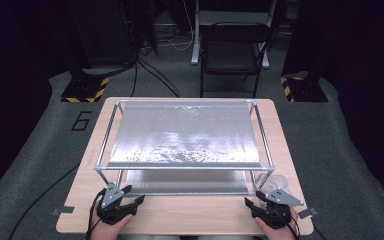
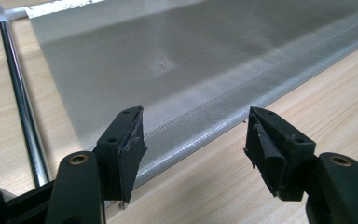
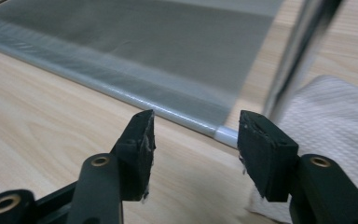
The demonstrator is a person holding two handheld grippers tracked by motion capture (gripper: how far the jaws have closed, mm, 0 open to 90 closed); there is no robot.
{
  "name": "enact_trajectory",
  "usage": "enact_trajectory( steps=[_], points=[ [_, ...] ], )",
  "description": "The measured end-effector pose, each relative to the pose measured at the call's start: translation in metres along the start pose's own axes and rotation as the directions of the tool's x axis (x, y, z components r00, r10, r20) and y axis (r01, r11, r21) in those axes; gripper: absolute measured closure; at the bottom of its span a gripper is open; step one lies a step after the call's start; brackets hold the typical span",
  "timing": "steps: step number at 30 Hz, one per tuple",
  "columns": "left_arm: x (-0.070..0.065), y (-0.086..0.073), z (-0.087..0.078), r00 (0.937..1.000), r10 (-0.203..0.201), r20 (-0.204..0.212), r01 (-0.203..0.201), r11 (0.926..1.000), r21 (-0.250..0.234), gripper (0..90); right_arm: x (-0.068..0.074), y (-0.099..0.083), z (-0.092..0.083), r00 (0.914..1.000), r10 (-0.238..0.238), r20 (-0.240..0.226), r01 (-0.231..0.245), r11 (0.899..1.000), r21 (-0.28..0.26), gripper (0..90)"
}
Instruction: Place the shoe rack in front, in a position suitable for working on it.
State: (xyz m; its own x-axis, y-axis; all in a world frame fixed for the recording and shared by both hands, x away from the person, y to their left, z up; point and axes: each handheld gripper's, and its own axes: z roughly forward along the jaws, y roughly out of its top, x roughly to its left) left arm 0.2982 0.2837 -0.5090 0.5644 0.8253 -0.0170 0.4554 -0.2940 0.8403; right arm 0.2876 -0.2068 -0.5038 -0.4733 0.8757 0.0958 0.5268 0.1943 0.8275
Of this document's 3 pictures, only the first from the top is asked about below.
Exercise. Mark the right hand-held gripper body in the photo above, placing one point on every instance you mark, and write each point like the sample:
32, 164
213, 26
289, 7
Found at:
281, 197

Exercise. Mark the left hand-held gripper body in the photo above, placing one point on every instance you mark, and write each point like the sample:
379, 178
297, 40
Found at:
111, 196

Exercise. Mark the white cleaning cloth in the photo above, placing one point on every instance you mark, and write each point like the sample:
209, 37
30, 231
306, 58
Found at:
278, 182

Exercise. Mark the silver metal frame rack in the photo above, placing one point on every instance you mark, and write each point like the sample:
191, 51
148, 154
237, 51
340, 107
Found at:
186, 133

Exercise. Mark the person's left hand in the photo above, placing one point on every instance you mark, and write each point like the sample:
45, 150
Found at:
108, 231

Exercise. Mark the person's right hand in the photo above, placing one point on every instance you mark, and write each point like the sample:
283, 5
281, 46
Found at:
280, 235

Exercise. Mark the grey tape piece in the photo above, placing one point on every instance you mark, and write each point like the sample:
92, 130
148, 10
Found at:
308, 212
65, 210

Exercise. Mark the black yellow striped stand base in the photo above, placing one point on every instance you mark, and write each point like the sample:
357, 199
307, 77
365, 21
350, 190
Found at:
308, 90
83, 89

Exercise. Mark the black folding chair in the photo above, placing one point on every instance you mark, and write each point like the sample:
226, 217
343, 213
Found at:
196, 40
233, 56

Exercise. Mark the black equipment cabinet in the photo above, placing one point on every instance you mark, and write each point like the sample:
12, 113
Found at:
103, 33

